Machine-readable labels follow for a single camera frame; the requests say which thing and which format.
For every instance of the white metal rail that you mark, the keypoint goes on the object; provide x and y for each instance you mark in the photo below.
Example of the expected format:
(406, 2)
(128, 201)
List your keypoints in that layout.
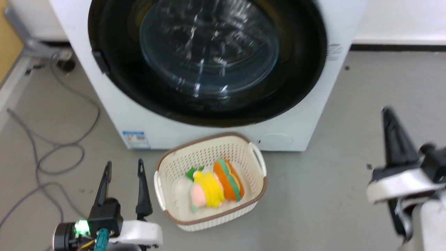
(14, 83)

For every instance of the yellow-haired pink doll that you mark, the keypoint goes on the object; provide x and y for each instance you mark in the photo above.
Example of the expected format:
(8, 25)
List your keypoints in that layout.
(209, 188)

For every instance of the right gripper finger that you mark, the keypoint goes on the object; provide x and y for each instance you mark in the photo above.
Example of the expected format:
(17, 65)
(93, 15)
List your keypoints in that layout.
(397, 146)

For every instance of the cream perforated laundry basket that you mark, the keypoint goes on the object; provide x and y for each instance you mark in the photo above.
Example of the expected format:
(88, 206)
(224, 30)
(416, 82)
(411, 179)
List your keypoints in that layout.
(209, 150)

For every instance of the black round foot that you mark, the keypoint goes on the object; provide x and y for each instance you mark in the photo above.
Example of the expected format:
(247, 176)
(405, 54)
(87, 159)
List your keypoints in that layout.
(66, 65)

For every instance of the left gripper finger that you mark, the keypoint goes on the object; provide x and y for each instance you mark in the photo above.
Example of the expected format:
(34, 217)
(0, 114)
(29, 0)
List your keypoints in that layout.
(104, 184)
(143, 195)

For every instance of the black round glass washer door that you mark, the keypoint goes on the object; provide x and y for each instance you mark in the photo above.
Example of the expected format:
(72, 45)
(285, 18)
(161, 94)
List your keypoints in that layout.
(296, 87)

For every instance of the grey metal bracket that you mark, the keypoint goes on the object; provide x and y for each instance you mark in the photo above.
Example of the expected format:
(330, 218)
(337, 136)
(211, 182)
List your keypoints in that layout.
(28, 38)

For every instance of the blue energy label sticker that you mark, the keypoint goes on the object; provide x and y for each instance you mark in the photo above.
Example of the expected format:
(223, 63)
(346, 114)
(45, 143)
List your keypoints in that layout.
(136, 139)

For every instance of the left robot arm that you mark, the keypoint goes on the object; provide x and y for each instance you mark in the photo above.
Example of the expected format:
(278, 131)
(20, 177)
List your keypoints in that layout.
(63, 237)

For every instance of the white front-load washing machine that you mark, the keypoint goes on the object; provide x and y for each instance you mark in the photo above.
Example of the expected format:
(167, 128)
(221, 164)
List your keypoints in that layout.
(115, 115)

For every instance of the orange and green plush toy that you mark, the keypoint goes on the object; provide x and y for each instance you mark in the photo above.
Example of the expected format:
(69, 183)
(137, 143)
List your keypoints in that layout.
(227, 184)

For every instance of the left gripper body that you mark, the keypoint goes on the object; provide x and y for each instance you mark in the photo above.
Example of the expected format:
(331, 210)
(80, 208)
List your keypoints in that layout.
(139, 232)

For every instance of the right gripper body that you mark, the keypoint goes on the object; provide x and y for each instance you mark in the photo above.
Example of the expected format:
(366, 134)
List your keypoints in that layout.
(404, 183)

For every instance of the wooden panel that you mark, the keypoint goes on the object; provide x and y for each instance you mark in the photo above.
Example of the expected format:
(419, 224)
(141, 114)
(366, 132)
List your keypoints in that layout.
(7, 38)

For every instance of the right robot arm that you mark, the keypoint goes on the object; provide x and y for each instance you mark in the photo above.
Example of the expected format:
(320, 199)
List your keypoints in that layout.
(432, 226)

